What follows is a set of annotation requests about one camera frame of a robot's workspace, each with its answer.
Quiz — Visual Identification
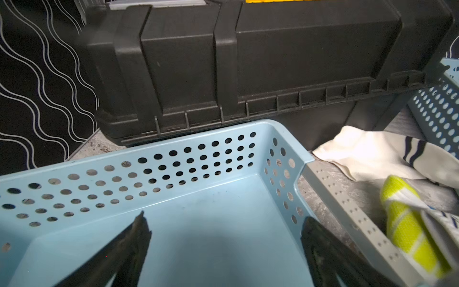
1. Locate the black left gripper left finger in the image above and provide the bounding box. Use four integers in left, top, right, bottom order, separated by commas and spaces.
56, 212, 152, 287

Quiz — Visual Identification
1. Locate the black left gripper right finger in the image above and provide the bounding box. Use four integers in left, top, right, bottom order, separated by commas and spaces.
301, 217, 394, 287

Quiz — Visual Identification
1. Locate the light blue left basket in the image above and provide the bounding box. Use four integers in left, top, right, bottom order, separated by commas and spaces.
0, 119, 426, 287

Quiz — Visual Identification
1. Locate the light blue basket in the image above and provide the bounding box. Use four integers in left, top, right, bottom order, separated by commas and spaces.
0, 119, 426, 287
408, 58, 459, 158

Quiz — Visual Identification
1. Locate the light blue right basket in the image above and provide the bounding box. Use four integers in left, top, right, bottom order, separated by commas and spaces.
408, 58, 459, 158

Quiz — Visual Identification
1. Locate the white neon yellow sock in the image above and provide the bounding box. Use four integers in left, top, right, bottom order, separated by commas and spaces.
380, 175, 459, 285

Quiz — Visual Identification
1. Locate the plain white sock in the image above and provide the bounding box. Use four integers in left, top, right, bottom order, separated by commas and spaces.
313, 126, 459, 189

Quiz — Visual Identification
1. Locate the black plastic toolbox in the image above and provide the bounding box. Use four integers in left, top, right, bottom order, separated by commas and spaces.
76, 1, 459, 149

